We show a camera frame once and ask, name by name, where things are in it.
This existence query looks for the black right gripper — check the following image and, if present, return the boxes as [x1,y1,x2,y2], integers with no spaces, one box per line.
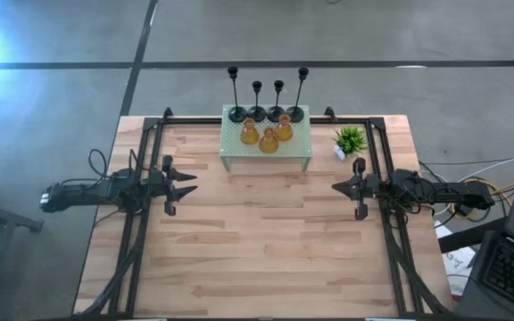
[331,156,382,221]

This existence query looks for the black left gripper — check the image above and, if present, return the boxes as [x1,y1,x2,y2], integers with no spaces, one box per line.
[148,154,199,218]

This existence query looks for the amber glass candle holder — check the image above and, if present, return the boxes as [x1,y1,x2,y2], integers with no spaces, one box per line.
[259,127,280,155]
[274,113,294,143]
[239,117,261,145]

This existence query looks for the tall black candlestick holder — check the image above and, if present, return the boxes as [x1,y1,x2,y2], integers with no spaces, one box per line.
[227,65,249,124]
[285,66,310,124]

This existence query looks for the short black candlestick holder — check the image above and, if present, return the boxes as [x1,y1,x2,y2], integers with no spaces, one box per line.
[247,80,268,123]
[266,79,286,124]

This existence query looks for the small potted green plant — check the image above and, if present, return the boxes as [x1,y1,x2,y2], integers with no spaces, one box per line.
[332,126,369,161]

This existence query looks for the green perforated metal shelf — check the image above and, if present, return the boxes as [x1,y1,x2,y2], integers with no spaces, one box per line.
[219,104,313,173]

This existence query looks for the black power adapter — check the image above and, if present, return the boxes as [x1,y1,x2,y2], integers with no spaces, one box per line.
[455,202,476,218]

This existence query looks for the black flat bar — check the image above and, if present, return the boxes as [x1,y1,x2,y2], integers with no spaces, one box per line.
[437,222,493,254]

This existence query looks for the white paper sheets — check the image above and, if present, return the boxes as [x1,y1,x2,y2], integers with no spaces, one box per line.
[433,220,477,298]

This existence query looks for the grey side table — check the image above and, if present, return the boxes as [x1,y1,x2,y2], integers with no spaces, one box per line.
[455,231,514,321]

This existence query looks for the dark metal cart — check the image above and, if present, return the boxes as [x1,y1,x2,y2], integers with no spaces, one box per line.
[0,177,44,321]

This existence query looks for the dark grey laptop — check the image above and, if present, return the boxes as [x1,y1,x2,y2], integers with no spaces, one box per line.
[468,128,514,313]

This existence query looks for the black metal table frame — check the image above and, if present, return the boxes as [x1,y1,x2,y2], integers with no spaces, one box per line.
[78,106,452,317]

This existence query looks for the white cable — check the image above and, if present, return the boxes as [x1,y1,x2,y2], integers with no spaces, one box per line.
[457,154,514,185]

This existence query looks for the yellow cable bundle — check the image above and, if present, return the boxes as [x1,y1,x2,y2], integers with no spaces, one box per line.
[446,177,514,216]

